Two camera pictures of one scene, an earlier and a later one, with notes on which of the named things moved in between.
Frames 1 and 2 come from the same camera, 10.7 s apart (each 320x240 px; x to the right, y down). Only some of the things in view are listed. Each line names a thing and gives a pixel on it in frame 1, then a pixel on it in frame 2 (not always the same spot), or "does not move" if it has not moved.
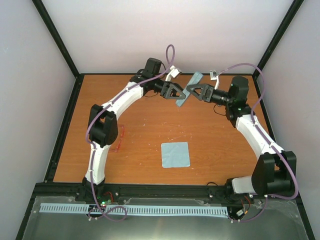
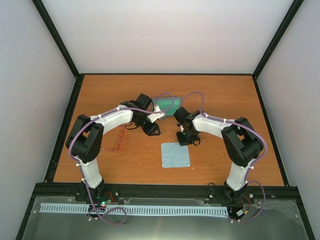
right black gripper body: x=210 y=89 → x=188 y=138
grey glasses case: x=195 y=80 → x=167 y=105
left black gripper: x=168 y=88 → x=153 y=128
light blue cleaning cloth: x=175 y=154 does not move
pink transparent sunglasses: x=121 y=139 does not move
